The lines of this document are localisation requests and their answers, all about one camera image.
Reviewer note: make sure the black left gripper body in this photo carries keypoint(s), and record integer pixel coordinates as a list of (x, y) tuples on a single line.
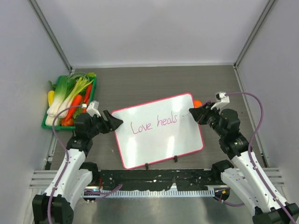
[(103, 126)]

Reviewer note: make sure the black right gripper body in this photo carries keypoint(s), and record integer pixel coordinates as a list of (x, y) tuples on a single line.
[(212, 116)]

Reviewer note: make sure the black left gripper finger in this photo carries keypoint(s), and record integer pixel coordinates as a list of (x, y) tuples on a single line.
[(114, 126), (110, 118)]

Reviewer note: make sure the pink framed whiteboard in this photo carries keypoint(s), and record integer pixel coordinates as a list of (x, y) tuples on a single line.
[(156, 131)]

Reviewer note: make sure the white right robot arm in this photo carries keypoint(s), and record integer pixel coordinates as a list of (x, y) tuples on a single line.
[(242, 172)]

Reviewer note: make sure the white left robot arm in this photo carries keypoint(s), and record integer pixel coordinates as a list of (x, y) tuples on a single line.
[(56, 205)]

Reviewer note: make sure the orange tangerine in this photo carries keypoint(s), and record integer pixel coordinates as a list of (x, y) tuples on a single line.
[(197, 103)]

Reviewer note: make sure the red toy chili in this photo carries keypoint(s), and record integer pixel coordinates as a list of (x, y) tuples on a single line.
[(87, 94)]

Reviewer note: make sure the green leaf vegetable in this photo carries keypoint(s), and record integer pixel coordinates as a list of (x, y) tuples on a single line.
[(78, 110)]

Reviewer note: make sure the orange toy carrot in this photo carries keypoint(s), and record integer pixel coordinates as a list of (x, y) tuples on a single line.
[(76, 101)]

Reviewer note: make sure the green white leek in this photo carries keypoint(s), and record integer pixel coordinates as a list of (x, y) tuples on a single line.
[(80, 85)]

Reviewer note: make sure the green plastic tray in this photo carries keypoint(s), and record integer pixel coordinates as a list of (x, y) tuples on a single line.
[(64, 98)]

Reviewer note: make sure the green white bok choy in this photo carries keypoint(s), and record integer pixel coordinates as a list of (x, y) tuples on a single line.
[(59, 96)]

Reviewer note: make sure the yellow toy pepper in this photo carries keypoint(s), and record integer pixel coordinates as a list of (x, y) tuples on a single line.
[(51, 95)]

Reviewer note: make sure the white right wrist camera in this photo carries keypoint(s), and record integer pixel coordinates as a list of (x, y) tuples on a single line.
[(221, 100)]

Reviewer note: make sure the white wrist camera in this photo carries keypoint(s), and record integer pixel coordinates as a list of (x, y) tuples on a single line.
[(91, 109), (221, 100)]

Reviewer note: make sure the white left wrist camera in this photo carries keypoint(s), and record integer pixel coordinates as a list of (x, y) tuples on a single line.
[(91, 109)]

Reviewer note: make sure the white slotted cable duct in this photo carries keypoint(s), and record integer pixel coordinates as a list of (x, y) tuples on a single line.
[(173, 192)]

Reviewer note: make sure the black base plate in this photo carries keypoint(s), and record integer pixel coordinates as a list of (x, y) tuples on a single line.
[(159, 179)]

